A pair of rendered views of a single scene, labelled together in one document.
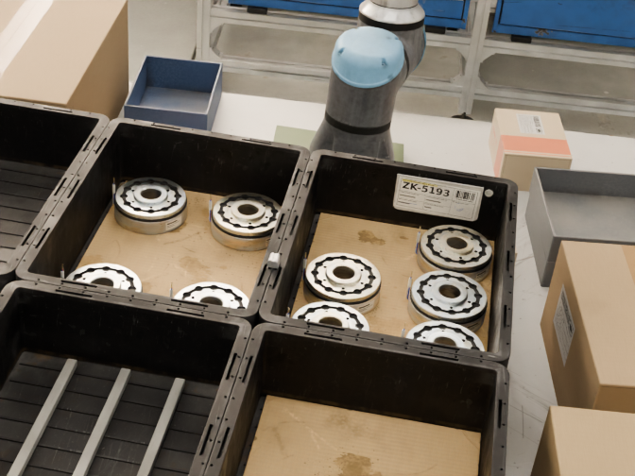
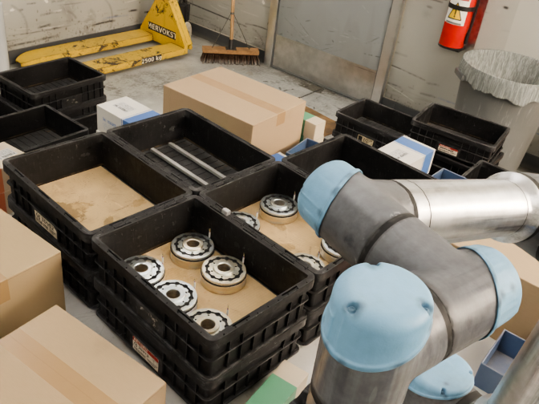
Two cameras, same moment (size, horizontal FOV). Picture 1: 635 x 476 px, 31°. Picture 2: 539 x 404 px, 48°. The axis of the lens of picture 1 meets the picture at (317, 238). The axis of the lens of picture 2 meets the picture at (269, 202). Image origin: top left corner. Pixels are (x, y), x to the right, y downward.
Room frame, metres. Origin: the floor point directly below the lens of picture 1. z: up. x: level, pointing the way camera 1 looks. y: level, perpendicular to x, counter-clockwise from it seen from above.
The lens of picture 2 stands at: (1.87, -0.88, 1.74)
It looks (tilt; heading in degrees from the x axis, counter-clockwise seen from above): 33 degrees down; 124
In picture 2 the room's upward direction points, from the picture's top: 8 degrees clockwise
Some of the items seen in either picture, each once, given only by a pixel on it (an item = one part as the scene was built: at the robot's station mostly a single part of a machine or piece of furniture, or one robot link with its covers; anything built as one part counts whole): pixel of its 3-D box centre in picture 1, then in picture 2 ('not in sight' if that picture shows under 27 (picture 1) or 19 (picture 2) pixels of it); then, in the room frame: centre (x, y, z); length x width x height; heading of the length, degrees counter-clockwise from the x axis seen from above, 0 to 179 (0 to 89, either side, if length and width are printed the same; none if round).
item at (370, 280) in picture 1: (343, 277); (224, 269); (1.22, -0.04, 0.86); 0.10 x 0.10 x 0.01
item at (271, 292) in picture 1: (399, 250); (201, 260); (1.21, -0.11, 0.92); 0.40 x 0.30 x 0.02; 174
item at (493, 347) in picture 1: (394, 280); (200, 279); (1.21, -0.11, 0.87); 0.40 x 0.30 x 0.11; 174
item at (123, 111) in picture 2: not in sight; (131, 123); (0.50, 0.32, 0.83); 0.20 x 0.12 x 0.09; 178
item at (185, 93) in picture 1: (175, 99); (530, 379); (1.86, 0.29, 0.74); 0.20 x 0.15 x 0.07; 179
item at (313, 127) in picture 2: not in sight; (293, 118); (0.77, 0.87, 0.79); 0.24 x 0.06 x 0.06; 178
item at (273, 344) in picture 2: not in sight; (197, 315); (1.21, -0.11, 0.76); 0.40 x 0.30 x 0.12; 174
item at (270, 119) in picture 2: not in sight; (233, 119); (0.64, 0.67, 0.80); 0.40 x 0.30 x 0.20; 1
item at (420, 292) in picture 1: (449, 295); (172, 296); (1.20, -0.18, 0.86); 0.10 x 0.10 x 0.01
